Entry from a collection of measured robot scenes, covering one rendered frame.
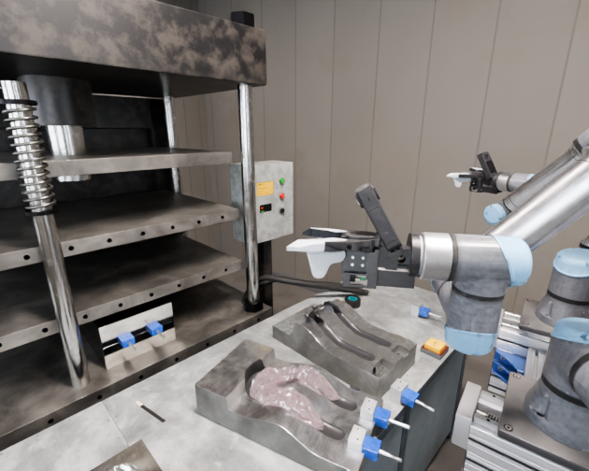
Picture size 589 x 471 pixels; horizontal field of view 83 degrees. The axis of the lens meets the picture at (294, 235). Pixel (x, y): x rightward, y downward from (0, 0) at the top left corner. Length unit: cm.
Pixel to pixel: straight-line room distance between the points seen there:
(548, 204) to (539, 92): 206
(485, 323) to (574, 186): 28
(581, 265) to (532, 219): 61
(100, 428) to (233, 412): 40
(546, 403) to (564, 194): 44
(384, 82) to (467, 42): 60
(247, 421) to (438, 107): 241
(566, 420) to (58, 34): 146
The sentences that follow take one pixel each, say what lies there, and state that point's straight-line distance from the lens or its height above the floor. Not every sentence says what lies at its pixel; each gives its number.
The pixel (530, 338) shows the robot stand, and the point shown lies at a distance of 139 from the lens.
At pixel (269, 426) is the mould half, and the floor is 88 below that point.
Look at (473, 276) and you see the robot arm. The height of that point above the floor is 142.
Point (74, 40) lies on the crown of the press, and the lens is 119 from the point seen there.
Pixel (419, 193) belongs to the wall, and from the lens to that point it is 288.
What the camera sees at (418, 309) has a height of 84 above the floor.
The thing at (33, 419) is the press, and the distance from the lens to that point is 142.
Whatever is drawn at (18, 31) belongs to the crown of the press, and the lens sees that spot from 117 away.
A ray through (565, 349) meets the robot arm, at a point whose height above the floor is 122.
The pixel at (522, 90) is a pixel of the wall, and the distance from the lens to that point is 275.
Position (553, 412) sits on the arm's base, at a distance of 92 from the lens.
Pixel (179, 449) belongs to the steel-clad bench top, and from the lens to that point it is 113.
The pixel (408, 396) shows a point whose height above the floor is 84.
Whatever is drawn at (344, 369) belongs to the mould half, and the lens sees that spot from 124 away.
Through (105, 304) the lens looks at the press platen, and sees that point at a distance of 139.
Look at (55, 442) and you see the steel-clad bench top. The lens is 128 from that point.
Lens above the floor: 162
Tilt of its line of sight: 17 degrees down
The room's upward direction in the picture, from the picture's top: straight up
